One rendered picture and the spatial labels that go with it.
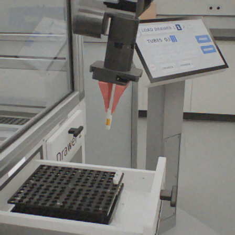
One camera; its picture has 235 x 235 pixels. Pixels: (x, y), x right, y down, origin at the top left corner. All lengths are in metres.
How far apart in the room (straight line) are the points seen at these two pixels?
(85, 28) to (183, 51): 1.04
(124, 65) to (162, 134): 1.11
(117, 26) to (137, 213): 0.43
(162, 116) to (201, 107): 2.09
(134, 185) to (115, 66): 0.35
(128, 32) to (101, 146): 1.95
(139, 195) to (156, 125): 0.91
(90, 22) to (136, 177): 0.42
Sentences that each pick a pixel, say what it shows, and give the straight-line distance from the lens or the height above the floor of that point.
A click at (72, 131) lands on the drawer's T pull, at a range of 1.13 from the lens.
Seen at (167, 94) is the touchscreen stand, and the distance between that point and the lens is 1.74.
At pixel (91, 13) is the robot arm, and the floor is 1.29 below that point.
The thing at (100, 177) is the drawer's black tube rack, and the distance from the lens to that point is 0.88.
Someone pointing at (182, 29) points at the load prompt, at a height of 1.15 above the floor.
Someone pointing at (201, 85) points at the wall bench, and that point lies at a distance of 3.76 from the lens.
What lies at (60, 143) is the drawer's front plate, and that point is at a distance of 1.08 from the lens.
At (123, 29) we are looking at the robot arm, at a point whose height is 1.26.
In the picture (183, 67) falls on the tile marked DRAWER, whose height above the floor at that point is 1.00.
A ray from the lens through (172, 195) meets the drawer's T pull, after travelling 0.79.
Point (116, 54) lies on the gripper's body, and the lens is 0.71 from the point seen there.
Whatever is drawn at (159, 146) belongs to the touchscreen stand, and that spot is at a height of 0.58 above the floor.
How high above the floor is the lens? 1.33
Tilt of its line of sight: 20 degrees down
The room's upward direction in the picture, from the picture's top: straight up
